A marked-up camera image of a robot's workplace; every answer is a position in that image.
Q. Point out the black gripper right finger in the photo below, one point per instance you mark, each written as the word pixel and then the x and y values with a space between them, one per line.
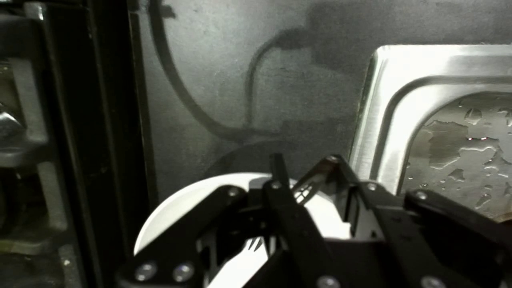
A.
pixel 452 240

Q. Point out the white round plate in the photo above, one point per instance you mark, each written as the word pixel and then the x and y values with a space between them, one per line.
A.
pixel 169 212

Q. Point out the black cast iron grate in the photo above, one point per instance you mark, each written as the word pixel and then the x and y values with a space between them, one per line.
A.
pixel 24 96

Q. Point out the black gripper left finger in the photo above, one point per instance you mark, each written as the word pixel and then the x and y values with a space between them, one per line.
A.
pixel 212 212

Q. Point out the stainless steel sink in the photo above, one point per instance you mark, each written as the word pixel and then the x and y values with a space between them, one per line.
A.
pixel 388 80

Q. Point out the dark metal fork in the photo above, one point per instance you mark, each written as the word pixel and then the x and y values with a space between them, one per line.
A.
pixel 312 177

